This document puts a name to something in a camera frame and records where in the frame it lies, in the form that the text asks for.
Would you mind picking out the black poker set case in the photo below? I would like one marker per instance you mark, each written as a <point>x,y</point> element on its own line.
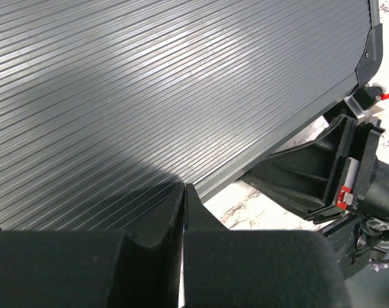
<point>105,104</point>

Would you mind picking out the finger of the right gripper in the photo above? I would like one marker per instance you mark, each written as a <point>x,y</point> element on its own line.
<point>306,180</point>

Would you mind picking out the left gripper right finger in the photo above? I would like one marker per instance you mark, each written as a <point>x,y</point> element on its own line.
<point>256,268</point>

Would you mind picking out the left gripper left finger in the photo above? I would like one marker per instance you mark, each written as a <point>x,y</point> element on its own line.
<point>138,266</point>

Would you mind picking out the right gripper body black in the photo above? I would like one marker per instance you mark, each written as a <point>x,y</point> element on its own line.
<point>357,234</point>

